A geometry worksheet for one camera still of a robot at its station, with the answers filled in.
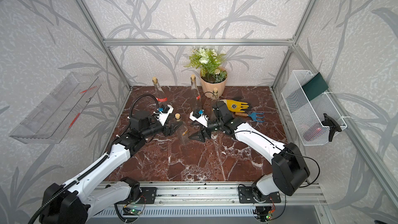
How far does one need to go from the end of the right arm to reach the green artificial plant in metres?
0.41

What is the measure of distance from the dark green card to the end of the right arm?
36 cm

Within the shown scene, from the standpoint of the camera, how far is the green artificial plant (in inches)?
37.7

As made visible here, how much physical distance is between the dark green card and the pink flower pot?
488 mm

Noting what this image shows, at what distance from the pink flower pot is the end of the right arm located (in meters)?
0.39

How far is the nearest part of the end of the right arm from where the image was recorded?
61 cm

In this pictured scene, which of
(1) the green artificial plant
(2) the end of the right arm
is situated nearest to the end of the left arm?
(2) the end of the right arm

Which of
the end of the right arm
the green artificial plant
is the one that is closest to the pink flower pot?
the green artificial plant

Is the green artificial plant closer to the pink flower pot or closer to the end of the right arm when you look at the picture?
the pink flower pot

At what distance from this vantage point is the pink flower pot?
40.7 inches

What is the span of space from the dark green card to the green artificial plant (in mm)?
495

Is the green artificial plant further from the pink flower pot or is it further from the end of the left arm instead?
the end of the left arm
